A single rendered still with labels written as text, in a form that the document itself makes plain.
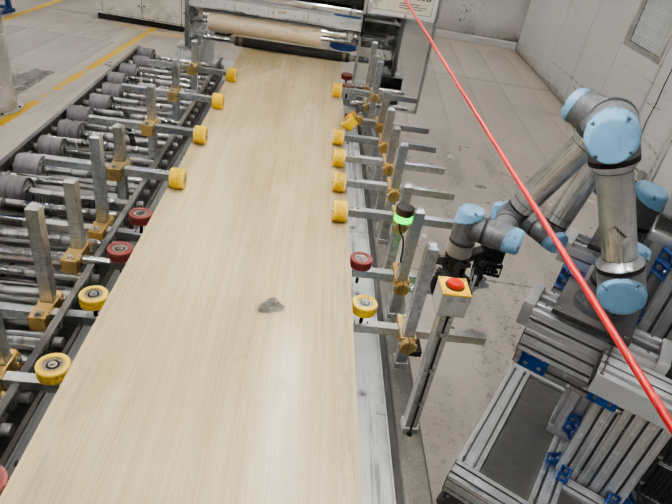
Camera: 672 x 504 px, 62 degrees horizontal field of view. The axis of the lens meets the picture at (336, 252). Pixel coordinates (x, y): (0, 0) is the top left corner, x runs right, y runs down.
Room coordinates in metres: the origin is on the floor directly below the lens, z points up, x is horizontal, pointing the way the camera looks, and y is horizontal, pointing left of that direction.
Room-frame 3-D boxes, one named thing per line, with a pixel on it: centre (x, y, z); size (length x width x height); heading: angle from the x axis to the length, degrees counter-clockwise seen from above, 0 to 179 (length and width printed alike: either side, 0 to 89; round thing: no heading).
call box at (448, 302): (1.11, -0.29, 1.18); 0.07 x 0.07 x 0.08; 6
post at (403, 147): (2.11, -0.19, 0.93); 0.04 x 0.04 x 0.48; 6
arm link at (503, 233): (1.39, -0.45, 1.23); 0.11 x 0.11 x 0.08; 71
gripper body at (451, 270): (1.40, -0.36, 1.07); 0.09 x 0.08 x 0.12; 26
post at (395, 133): (2.36, -0.17, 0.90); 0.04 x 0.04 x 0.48; 6
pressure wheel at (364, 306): (1.39, -0.12, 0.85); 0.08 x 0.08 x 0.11
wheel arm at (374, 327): (1.41, -0.31, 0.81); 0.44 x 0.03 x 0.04; 96
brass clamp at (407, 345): (1.39, -0.27, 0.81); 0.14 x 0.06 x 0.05; 6
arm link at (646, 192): (1.84, -1.04, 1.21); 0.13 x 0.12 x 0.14; 30
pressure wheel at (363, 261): (1.64, -0.09, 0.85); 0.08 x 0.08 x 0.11
